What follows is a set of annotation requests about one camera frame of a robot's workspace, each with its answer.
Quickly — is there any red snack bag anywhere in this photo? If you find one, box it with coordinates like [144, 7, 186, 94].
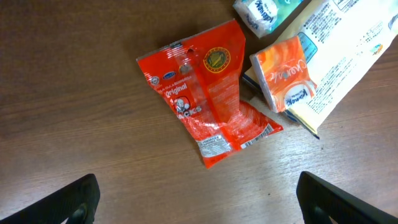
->
[137, 20, 283, 168]

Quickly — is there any teal tissue pack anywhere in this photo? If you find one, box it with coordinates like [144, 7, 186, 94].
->
[233, 0, 303, 39]

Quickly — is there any orange tissue pack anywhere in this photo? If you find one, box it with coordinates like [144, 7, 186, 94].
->
[250, 35, 317, 113]

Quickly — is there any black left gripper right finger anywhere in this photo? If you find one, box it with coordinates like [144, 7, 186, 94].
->
[296, 171, 397, 224]

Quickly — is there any yellow wet wipes pack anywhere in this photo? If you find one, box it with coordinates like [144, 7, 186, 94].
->
[241, 0, 398, 140]

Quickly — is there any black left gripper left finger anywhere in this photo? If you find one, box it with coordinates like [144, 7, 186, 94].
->
[1, 174, 100, 224]

